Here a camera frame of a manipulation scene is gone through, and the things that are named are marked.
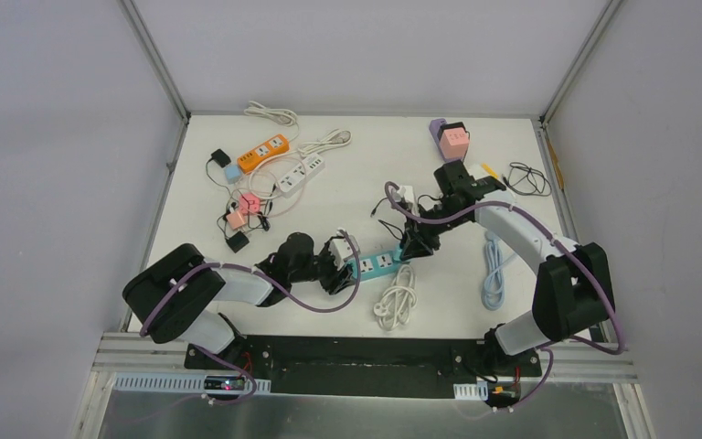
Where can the teal power strip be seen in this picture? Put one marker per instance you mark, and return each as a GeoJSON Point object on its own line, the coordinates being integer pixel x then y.
{"type": "Point", "coordinates": [376, 265]}

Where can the orange power strip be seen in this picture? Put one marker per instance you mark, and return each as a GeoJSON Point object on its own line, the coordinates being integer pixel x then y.
{"type": "Point", "coordinates": [276, 145]}

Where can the pink round socket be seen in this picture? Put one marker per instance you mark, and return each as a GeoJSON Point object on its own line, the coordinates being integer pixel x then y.
{"type": "Point", "coordinates": [249, 204]}

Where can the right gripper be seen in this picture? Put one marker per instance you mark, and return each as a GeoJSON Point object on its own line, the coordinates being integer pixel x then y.
{"type": "Point", "coordinates": [419, 242]}

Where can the salmon pink charger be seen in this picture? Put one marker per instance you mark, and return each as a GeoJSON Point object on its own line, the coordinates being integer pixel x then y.
{"type": "Point", "coordinates": [236, 219]}

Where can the black power adapter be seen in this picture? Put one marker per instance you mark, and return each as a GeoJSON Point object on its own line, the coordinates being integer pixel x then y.
{"type": "Point", "coordinates": [237, 241]}

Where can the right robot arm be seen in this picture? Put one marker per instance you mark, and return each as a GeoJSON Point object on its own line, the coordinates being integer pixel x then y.
{"type": "Point", "coordinates": [573, 289]}

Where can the small black charger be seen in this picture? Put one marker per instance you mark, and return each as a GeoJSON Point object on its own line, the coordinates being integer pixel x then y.
{"type": "Point", "coordinates": [220, 158]}

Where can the purple power strip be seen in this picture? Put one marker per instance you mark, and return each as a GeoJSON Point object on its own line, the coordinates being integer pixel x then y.
{"type": "Point", "coordinates": [435, 128]}

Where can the light blue small charger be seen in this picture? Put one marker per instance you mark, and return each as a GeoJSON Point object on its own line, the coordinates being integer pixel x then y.
{"type": "Point", "coordinates": [233, 173]}

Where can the white power strip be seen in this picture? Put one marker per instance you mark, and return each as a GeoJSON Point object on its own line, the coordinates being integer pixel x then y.
{"type": "Point", "coordinates": [295, 179]}

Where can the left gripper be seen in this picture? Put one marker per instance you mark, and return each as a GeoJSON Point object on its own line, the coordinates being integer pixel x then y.
{"type": "Point", "coordinates": [333, 278]}

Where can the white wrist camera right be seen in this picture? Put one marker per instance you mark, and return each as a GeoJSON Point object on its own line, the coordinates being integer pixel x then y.
{"type": "Point", "coordinates": [406, 198]}

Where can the pink cube socket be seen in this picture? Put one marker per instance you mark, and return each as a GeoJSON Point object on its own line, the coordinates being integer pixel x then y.
{"type": "Point", "coordinates": [453, 141]}

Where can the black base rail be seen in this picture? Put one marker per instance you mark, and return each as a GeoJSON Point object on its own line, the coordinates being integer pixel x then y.
{"type": "Point", "coordinates": [375, 367]}

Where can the yellow white cube socket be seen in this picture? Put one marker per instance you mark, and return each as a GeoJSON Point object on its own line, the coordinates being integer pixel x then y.
{"type": "Point", "coordinates": [483, 170]}

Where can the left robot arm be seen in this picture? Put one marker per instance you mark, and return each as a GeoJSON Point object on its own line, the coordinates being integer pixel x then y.
{"type": "Point", "coordinates": [171, 297]}

